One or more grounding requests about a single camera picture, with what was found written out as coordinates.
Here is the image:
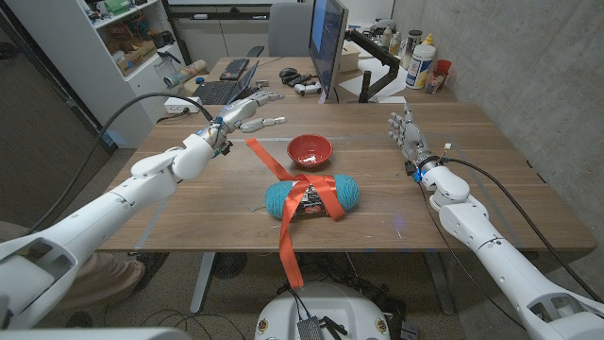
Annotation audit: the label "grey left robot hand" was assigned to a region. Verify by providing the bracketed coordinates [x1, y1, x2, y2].
[210, 90, 288, 143]

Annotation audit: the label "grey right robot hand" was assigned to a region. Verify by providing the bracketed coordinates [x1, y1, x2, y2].
[387, 103, 440, 177]

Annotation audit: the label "red bowl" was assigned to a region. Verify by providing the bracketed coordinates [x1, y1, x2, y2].
[286, 133, 334, 169]

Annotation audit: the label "teal yarn skein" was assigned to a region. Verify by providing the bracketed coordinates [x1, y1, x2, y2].
[263, 173, 361, 220]

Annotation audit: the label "orange ribbon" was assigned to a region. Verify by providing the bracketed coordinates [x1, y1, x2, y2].
[244, 137, 346, 290]

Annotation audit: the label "dark laptop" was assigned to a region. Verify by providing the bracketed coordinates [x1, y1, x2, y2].
[192, 59, 260, 106]

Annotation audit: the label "black keyboard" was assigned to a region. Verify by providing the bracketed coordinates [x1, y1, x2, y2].
[219, 58, 250, 81]

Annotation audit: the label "white power strip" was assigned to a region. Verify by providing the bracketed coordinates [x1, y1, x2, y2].
[163, 96, 203, 115]

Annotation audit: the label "white paper sheet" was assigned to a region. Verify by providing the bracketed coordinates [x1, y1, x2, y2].
[338, 57, 411, 98]

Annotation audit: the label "clear glass cup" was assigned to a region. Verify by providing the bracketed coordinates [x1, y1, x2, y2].
[424, 70, 447, 94]

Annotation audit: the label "rolled paper tube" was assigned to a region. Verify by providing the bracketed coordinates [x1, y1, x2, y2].
[163, 59, 209, 89]

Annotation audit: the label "black remote control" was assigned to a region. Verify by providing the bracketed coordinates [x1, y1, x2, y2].
[281, 72, 316, 88]

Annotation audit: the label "white canister blue label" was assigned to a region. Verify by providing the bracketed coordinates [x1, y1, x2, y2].
[405, 43, 436, 91]

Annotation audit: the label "white game controller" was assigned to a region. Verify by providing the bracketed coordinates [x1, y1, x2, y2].
[294, 81, 323, 97]

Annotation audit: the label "white low cabinet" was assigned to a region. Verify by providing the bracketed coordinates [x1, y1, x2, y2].
[176, 18, 270, 67]

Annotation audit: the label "dark lid jar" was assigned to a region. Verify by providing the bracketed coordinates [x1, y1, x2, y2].
[400, 29, 424, 70]

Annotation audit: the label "grey office chair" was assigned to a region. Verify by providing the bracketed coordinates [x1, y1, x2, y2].
[245, 2, 315, 59]

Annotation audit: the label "light wooden box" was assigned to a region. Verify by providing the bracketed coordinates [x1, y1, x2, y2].
[338, 41, 361, 74]

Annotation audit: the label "cardboard box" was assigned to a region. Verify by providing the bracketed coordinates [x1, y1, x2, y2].
[107, 40, 158, 77]

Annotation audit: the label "black computer monitor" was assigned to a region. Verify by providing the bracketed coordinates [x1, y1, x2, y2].
[308, 0, 349, 100]

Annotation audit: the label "white shelf unit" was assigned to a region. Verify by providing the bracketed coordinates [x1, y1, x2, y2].
[4, 0, 186, 150]

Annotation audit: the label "grey table leg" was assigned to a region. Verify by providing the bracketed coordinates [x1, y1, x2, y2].
[189, 251, 217, 315]
[424, 251, 456, 316]

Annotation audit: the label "black round fan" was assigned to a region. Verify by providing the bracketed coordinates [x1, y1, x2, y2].
[211, 252, 248, 281]

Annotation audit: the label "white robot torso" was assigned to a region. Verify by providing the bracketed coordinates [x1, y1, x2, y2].
[254, 281, 392, 340]

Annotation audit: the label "person leg beige trousers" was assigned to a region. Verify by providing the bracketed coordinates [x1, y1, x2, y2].
[0, 221, 145, 311]

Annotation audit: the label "grey finned electronics module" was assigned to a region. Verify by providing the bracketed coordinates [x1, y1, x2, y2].
[295, 316, 327, 340]

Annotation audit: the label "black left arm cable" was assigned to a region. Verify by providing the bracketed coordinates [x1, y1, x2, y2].
[27, 92, 216, 235]

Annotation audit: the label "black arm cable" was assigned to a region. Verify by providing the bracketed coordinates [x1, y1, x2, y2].
[27, 92, 216, 235]
[441, 158, 603, 303]

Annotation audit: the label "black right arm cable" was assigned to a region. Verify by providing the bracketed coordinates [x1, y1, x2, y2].
[441, 158, 603, 303]

